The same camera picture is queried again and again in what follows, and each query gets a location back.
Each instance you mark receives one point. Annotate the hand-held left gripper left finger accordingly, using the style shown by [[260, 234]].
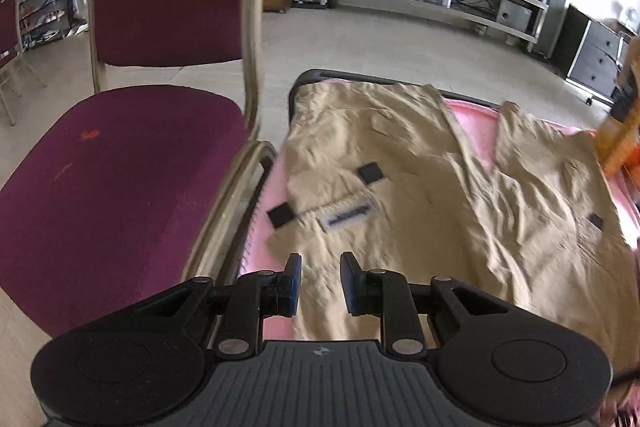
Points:
[[294, 287]]

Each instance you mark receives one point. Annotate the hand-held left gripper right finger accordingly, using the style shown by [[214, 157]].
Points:
[[348, 287]]

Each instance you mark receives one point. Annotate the beige pants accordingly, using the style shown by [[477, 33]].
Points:
[[425, 207]]

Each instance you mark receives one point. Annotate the maroon padded banquet chair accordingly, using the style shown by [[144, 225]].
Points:
[[7, 27], [125, 187]]

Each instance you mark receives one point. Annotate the pink dog print blanket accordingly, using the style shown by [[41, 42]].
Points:
[[472, 127]]

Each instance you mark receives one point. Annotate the plastic jar yellow contents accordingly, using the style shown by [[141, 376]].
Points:
[[620, 127]]

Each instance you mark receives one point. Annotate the grey subwoofer box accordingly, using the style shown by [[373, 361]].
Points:
[[512, 16]]

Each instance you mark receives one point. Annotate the black drawer cabinet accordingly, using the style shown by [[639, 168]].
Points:
[[590, 52]]

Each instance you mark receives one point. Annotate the metal shoe rack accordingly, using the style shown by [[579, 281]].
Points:
[[45, 2]]

